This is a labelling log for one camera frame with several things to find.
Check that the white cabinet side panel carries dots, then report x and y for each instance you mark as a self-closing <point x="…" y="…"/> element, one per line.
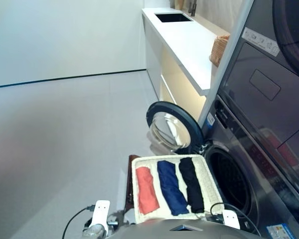
<point x="226" y="62"/>

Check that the grey washing machine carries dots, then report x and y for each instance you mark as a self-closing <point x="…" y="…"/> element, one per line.
<point x="241" y="159"/>

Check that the black garment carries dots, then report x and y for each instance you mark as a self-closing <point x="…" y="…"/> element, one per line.
<point x="192" y="184"/>

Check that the black rectangular sink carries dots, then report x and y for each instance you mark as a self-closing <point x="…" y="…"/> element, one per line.
<point x="173" y="17"/>

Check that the wooden cutting board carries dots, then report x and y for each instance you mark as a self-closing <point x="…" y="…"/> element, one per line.
<point x="179" y="3"/>

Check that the navy blue garment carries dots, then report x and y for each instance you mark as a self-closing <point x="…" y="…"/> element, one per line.
<point x="170" y="186"/>

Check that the dark brown wooden stool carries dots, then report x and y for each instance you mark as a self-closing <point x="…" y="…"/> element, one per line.
<point x="129" y="179"/>

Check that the brown wicker box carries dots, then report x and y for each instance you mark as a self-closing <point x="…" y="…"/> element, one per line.
<point x="218" y="51"/>

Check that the black sink faucet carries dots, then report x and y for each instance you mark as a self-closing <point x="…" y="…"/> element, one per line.
<point x="193" y="7"/>

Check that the silver robot torso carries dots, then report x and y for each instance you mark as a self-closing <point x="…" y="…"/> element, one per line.
<point x="184" y="230"/>

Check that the coral red garment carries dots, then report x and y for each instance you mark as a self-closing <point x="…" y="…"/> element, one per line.
<point x="147" y="191"/>

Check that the dark grey stacked dryer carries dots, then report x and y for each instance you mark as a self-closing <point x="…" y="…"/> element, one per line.
<point x="264" y="62"/>

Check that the white counter cabinet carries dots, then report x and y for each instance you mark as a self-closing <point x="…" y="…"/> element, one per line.
<point x="187" y="42"/>

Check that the pale woven laundry basket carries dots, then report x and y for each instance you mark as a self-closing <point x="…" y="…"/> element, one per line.
<point x="209" y="184"/>

